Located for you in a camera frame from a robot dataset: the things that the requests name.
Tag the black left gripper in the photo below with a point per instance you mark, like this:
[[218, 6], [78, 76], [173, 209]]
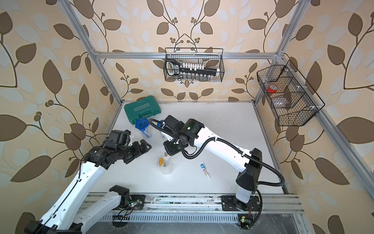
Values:
[[138, 151]]

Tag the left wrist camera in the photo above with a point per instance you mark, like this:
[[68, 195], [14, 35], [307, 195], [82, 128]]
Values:
[[120, 138]]

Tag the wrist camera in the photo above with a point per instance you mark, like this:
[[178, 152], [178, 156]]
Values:
[[172, 122], [120, 138]]

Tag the black socket wrench set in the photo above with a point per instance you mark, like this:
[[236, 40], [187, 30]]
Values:
[[175, 68]]

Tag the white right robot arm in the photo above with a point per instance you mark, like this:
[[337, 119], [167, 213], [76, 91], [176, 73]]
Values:
[[192, 138]]

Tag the aluminium frame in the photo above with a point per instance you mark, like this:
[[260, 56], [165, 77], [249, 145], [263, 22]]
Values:
[[357, 165]]

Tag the black wire basket back wall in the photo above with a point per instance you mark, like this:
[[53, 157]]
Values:
[[208, 57]]

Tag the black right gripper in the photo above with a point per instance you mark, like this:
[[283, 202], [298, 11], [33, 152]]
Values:
[[169, 149]]

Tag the black wire basket right wall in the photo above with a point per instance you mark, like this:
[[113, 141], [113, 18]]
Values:
[[296, 100]]

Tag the toothpaste tube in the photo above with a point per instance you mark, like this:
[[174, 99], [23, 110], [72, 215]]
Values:
[[203, 167]]

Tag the blue lid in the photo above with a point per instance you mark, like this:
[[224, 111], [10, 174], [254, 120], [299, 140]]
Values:
[[160, 124], [142, 124]]

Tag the clear plastic container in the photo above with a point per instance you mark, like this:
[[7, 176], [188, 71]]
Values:
[[147, 132], [167, 168]]

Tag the blue lid front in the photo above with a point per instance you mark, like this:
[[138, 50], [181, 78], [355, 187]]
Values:
[[160, 124]]

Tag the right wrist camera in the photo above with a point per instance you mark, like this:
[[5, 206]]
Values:
[[172, 122]]

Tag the green plastic tool case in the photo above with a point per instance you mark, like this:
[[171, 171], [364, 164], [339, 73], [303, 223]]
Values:
[[142, 109]]

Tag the white bottle purple label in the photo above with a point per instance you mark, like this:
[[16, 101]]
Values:
[[167, 157]]

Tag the black wire basket wall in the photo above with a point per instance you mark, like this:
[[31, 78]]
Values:
[[208, 57], [296, 100]]

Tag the white shampoo bottle gold cap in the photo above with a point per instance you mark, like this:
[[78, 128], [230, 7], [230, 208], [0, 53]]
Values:
[[161, 162]]

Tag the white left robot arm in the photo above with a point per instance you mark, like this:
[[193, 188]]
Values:
[[64, 216]]

